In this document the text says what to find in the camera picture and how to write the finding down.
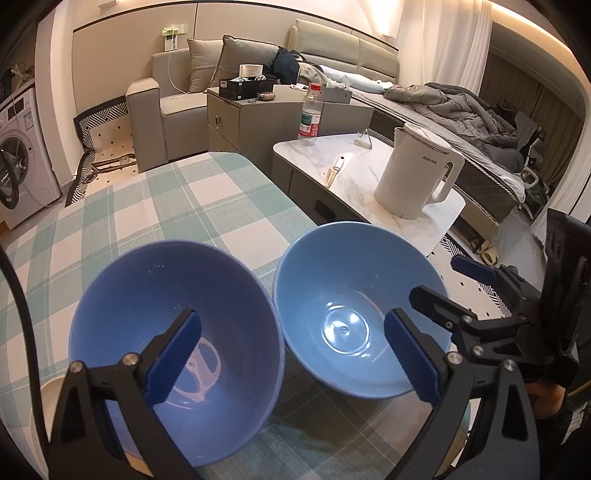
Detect beige slippers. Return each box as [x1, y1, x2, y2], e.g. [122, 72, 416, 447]
[473, 244, 502, 267]

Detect dark jacket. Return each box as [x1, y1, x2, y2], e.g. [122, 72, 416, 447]
[272, 47, 304, 84]

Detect white washing machine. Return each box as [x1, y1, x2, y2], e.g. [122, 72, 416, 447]
[0, 87, 64, 230]

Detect light grey cushion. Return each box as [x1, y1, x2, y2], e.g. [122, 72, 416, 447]
[187, 37, 225, 95]

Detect light blue bowl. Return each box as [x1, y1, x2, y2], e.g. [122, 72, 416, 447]
[272, 221, 454, 400]

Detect plastic water bottle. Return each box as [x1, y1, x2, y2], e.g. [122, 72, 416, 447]
[297, 82, 324, 147]

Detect black storage box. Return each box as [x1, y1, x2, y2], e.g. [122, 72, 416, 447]
[218, 76, 278, 101]

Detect large dark blue bowl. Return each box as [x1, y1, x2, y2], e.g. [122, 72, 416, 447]
[68, 239, 285, 467]

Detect light blue pillow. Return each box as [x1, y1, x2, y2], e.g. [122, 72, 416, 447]
[320, 64, 393, 93]

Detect white curtain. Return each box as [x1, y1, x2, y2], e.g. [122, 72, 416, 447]
[433, 0, 493, 91]

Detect dark grey cushion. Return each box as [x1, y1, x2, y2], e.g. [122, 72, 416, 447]
[202, 34, 283, 93]

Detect grey sofa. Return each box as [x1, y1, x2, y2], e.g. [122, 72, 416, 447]
[125, 48, 223, 173]

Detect person's right hand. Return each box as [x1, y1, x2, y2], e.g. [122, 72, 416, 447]
[526, 380, 570, 419]

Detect black cable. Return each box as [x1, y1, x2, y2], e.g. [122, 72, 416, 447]
[0, 244, 50, 480]

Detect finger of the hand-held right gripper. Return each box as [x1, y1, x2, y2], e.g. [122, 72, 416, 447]
[409, 285, 533, 366]
[450, 255, 539, 302]

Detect white electric kettle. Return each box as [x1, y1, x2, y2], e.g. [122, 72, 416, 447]
[373, 122, 465, 220]

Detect bed mattress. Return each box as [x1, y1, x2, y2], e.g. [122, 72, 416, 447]
[350, 87, 528, 223]

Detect white marble coffee table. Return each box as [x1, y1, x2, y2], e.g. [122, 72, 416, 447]
[271, 133, 467, 257]

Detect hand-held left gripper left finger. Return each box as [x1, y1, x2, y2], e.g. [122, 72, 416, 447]
[46, 308, 204, 480]

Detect grey duvet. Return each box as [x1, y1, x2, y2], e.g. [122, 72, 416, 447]
[383, 82, 526, 172]

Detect padded bed headboard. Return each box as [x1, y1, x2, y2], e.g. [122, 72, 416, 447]
[286, 18, 400, 86]

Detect dark curtain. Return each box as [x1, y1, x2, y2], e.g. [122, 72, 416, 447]
[479, 45, 583, 149]

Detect green checked tablecloth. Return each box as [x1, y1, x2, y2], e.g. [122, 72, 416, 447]
[0, 151, 472, 480]

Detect patterned floor rug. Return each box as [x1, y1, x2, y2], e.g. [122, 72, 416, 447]
[433, 235, 523, 320]

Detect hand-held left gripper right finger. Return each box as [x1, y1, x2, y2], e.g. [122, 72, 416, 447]
[383, 308, 541, 480]

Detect grey side cabinet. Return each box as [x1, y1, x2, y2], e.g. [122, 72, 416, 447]
[205, 82, 375, 156]

